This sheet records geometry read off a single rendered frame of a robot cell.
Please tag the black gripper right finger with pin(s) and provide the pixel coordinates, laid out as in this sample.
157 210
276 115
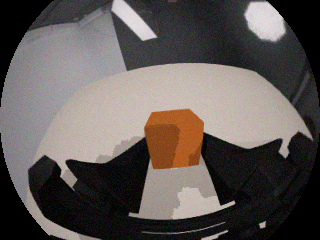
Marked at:
230 166

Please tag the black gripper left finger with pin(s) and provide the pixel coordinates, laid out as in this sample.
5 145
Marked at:
123 176

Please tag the orange block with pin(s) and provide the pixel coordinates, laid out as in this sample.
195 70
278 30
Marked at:
174 138

